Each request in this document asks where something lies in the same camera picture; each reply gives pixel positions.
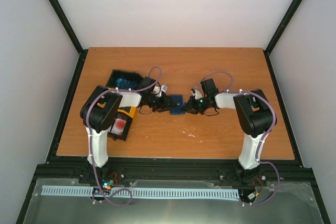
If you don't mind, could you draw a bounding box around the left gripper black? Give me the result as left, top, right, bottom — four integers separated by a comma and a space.
148, 93, 176, 113

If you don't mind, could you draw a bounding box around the blue leather card holder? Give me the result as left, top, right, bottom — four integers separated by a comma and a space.
169, 94, 185, 115

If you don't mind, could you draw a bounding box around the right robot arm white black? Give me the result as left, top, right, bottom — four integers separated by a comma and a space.
182, 79, 277, 184

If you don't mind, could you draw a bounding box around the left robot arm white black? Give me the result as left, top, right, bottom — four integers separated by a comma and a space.
80, 77, 180, 184

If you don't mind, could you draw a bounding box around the yellow bin with dark cards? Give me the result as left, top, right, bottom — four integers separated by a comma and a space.
91, 96, 136, 122

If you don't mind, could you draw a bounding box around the blue card stack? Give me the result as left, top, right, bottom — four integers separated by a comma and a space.
115, 78, 138, 89

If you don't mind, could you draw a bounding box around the red white card stack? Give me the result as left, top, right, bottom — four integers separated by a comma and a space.
110, 119, 126, 136

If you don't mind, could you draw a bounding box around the black bin with red cards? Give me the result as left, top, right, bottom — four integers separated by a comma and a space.
108, 112, 133, 141

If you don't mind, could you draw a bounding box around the black bin with blue cards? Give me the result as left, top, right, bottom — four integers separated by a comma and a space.
106, 69, 144, 90

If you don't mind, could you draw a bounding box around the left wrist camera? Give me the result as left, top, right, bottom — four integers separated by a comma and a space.
153, 85, 167, 97

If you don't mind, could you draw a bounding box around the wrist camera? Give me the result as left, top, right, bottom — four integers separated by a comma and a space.
153, 85, 167, 97
191, 88, 203, 100

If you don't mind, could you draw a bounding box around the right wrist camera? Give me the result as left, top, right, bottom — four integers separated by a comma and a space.
191, 88, 203, 100

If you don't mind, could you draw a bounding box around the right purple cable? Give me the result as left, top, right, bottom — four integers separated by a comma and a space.
194, 71, 280, 206

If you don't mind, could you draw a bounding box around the purple cable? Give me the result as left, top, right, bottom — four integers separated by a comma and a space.
194, 71, 280, 206
83, 66, 163, 207

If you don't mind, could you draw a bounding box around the black aluminium frame rail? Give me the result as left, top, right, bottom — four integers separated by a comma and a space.
34, 157, 316, 190

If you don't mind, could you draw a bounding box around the light blue cable duct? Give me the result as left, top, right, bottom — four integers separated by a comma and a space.
41, 185, 239, 201

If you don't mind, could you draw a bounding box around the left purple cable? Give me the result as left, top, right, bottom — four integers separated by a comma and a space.
83, 66, 163, 207

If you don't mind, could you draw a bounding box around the right frame post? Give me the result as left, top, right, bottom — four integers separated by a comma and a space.
264, 0, 321, 53

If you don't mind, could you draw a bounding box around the frame post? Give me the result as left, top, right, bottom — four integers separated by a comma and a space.
33, 0, 85, 53
264, 0, 321, 53

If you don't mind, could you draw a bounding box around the left frame post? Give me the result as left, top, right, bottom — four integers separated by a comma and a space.
33, 0, 85, 53

